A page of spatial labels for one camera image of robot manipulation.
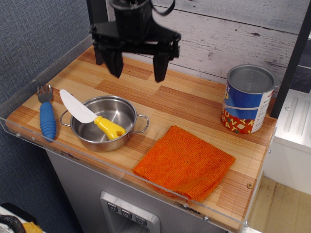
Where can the white toy appliance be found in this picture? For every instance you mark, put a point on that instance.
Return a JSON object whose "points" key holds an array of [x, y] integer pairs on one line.
{"points": [[288, 161]]}

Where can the blue handled fork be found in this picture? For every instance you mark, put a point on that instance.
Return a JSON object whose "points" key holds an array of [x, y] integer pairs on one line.
{"points": [[46, 114]]}

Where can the stainless steel pot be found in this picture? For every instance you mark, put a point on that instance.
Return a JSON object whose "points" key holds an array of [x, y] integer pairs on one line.
{"points": [[113, 108]]}

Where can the white yellow plastic knife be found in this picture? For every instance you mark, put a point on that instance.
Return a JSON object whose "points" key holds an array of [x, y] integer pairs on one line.
{"points": [[85, 116]]}

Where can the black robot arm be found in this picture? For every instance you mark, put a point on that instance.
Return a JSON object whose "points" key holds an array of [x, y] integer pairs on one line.
{"points": [[136, 3]]}

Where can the clear acrylic table guard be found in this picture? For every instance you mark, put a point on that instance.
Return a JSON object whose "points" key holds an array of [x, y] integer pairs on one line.
{"points": [[189, 102]]}

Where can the black right post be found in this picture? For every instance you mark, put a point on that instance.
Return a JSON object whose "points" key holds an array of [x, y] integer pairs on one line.
{"points": [[293, 63]]}

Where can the grey toy fridge cabinet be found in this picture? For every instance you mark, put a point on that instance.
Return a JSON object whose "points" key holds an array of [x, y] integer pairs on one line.
{"points": [[104, 204]]}

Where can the blue soup can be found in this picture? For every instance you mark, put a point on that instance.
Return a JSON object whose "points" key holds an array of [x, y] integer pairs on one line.
{"points": [[248, 92]]}

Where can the orange knitted cloth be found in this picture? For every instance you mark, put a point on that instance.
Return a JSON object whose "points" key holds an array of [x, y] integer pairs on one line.
{"points": [[185, 164]]}

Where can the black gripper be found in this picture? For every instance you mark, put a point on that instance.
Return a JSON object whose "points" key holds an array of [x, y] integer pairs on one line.
{"points": [[135, 31]]}

